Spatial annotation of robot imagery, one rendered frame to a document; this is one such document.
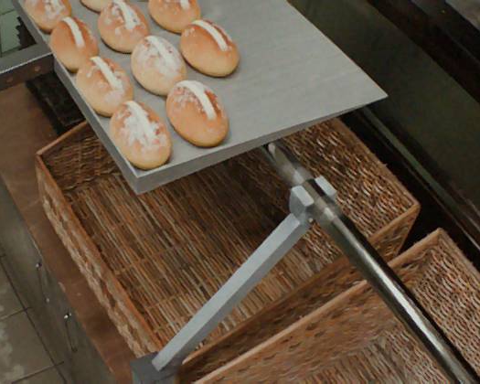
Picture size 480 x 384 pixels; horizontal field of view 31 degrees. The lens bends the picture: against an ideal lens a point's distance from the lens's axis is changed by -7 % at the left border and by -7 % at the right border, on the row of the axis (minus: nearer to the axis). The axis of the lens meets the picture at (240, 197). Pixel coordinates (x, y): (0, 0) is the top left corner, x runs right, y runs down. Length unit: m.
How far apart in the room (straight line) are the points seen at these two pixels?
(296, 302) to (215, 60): 0.47
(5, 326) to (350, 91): 1.43
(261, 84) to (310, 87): 0.06
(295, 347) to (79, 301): 0.44
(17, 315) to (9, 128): 0.59
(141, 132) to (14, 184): 0.89
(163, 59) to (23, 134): 0.91
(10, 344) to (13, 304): 0.13
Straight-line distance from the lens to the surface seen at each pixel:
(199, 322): 1.14
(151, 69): 1.15
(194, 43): 1.19
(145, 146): 1.05
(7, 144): 2.00
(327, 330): 1.51
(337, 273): 1.50
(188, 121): 1.08
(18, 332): 2.39
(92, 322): 1.67
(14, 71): 1.20
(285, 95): 1.18
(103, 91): 1.12
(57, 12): 1.27
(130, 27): 1.22
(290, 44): 1.26
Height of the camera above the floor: 1.95
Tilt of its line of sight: 48 degrees down
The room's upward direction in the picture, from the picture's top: 4 degrees clockwise
